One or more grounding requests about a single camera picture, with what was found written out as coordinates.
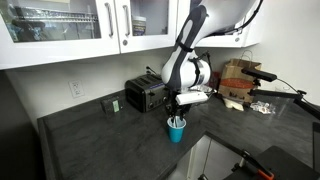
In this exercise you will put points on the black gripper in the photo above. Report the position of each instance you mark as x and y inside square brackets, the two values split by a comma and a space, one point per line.
[181, 109]

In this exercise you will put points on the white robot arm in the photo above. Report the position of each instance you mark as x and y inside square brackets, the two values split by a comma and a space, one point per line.
[186, 70]

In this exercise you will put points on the blue plastic cup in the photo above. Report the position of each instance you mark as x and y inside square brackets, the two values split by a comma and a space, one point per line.
[176, 135]

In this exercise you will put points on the black toaster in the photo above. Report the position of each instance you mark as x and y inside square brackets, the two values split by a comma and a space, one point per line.
[143, 93]

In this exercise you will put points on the red box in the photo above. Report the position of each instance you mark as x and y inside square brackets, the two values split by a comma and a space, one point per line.
[215, 80]

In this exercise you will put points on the white crumpled napkin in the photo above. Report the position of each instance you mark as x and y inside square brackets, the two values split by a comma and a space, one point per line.
[233, 104]

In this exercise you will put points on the small black box green label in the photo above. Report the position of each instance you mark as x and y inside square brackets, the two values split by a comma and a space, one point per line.
[108, 106]

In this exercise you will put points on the brown paper bag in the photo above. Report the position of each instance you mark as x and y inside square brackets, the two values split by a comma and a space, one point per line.
[238, 83]

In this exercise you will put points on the narrow glass cabinet door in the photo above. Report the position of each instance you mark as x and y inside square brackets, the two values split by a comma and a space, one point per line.
[133, 45]

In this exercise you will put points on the clear plastic wrappers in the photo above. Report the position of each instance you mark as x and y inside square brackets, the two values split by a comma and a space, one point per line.
[262, 107]

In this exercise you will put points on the white cabinet door behind robot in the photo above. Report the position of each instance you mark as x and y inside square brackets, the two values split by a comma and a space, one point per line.
[226, 41]

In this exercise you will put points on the can inside cabinet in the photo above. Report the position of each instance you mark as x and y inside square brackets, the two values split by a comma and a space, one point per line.
[139, 26]

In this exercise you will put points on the black table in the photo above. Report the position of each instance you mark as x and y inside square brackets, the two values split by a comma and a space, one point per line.
[283, 166]

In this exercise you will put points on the wide glass cabinet door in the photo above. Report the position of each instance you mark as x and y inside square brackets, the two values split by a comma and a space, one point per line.
[60, 50]

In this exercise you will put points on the metal dish rack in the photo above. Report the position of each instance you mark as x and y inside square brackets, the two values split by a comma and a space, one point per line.
[50, 15]

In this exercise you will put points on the black external camera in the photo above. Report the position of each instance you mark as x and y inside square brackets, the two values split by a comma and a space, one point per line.
[259, 75]

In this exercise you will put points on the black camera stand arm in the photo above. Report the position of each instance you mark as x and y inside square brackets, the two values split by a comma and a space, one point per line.
[276, 94]

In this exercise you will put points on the white wall power outlet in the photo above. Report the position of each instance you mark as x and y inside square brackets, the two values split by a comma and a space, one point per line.
[76, 88]

